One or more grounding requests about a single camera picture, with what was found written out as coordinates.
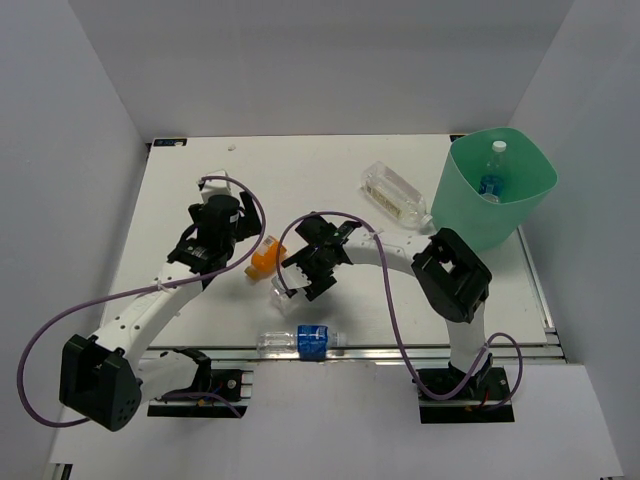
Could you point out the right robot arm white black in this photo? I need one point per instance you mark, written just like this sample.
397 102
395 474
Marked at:
452 277

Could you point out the clear bottle dark blue label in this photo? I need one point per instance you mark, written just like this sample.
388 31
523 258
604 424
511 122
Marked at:
309 342

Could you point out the orange juice bottle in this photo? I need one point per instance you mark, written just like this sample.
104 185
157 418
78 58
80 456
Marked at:
264 259

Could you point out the green plastic bin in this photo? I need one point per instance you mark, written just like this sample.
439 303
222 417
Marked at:
458 205

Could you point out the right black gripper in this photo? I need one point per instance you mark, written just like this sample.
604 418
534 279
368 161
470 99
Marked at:
319 285

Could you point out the clear bottle blue green label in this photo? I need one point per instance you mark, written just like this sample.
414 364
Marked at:
284 303

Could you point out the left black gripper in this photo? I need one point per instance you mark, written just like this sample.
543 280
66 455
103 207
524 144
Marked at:
248 225

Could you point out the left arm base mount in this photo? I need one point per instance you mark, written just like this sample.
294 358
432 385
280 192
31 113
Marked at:
185 383

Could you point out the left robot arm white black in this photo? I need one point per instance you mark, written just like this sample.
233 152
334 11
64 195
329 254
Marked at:
103 376

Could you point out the large clear square bottle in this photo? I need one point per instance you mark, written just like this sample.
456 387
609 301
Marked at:
396 197

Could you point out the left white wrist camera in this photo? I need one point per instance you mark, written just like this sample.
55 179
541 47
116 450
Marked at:
215 185

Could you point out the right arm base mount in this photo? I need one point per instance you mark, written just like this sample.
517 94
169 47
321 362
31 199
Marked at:
473 405

